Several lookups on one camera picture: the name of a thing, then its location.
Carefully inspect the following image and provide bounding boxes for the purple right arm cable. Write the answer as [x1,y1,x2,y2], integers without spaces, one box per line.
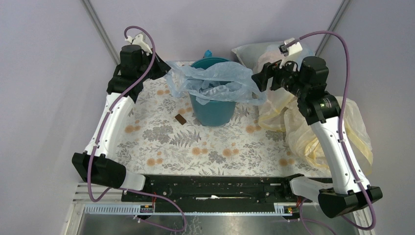
[285,30,377,232]

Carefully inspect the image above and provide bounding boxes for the light blue plastic trash bag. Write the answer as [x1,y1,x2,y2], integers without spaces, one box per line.
[165,57,267,106]

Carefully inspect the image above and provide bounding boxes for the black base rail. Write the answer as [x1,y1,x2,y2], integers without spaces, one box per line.
[121,175,298,213]

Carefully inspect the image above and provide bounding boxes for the floral patterned table cloth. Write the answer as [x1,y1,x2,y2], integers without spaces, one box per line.
[110,78,329,177]

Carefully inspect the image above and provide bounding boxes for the clear bag with stuffed items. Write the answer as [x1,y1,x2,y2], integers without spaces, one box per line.
[231,42,315,77]

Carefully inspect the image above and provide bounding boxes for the yellowish crumpled plastic bag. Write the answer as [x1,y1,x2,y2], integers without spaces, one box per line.
[258,88,373,176]

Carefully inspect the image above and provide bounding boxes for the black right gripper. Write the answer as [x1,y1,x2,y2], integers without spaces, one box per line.
[251,53,307,98]

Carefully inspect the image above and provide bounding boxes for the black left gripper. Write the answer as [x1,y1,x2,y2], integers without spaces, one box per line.
[137,47,171,81]

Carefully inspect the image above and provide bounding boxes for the white slotted cable duct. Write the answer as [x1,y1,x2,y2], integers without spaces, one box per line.
[83,202,293,216]

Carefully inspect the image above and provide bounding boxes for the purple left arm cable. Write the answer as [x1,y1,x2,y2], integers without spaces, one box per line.
[87,25,188,233]

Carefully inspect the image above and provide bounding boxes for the blue object behind bin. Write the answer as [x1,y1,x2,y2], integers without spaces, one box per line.
[203,50,212,58]

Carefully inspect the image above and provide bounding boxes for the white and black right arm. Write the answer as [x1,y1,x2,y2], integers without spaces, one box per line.
[252,56,383,218]

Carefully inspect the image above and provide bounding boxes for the small brown block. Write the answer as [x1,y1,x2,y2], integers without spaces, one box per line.
[175,114,187,125]

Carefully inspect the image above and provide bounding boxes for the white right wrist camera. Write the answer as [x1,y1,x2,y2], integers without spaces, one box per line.
[279,38,302,68]

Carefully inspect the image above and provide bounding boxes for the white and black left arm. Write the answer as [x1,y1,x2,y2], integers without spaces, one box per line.
[72,44,170,201]

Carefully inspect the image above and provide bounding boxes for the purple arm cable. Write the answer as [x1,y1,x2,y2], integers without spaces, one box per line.
[87,25,188,233]
[285,30,377,232]

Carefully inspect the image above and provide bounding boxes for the teal plastic trash bin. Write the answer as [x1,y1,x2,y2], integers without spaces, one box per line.
[189,57,236,127]

